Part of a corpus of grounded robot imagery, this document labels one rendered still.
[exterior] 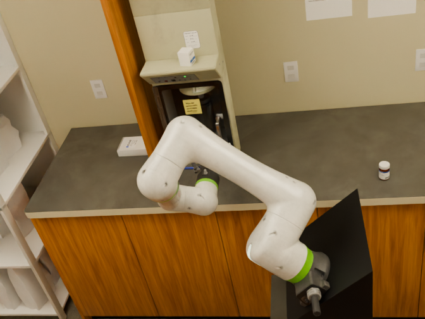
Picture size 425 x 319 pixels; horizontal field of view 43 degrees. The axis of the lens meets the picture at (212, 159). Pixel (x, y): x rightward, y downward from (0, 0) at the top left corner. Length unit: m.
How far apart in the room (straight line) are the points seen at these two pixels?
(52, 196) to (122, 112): 0.66
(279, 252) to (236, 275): 1.11
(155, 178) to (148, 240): 1.07
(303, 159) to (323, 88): 0.47
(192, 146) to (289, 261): 0.46
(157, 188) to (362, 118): 1.44
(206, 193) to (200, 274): 0.81
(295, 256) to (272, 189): 0.21
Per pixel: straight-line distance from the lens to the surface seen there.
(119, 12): 2.30
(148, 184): 1.64
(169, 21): 2.27
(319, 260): 1.77
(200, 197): 2.05
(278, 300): 2.00
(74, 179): 2.81
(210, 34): 2.27
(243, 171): 1.67
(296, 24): 2.70
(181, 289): 2.91
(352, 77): 2.84
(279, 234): 1.66
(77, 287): 3.10
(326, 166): 2.51
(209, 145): 1.66
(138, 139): 2.86
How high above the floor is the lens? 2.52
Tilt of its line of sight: 37 degrees down
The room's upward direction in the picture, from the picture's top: 12 degrees counter-clockwise
